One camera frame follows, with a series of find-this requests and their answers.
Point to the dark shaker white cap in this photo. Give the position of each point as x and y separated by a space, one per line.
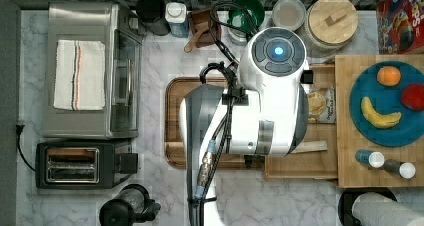
405 170

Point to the white striped dish towel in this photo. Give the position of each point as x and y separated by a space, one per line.
79 77

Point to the bagged snack in drawer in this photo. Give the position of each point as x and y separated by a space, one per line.
322 105

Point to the colourful cereal box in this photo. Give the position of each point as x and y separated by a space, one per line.
400 25

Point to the teal shaker white cap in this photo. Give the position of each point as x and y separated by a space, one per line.
370 158

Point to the brown wooden box with scoop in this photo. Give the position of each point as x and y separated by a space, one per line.
199 21

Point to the brown wooden tray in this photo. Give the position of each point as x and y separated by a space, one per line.
174 148

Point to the teal round plate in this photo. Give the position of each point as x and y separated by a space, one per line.
387 99

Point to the black mug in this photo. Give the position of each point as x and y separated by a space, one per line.
152 14

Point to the canister with wooden lid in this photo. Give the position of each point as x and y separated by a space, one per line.
329 25

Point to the paper towel roll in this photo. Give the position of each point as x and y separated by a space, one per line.
375 207

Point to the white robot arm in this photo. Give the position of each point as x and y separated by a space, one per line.
257 106

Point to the green bowl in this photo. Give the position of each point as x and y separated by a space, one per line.
242 32

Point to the clear container grey lid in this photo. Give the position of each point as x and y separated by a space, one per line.
288 14

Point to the bamboo drawer cabinet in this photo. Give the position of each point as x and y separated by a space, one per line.
352 174

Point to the stainless steel toaster oven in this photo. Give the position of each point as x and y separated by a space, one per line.
119 29

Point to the black two-slot toaster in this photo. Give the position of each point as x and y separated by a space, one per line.
84 164

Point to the red apple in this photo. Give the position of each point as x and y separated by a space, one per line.
412 97

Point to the orange fruit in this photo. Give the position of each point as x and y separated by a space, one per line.
389 76

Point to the yellow banana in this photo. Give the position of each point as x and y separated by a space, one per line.
378 120

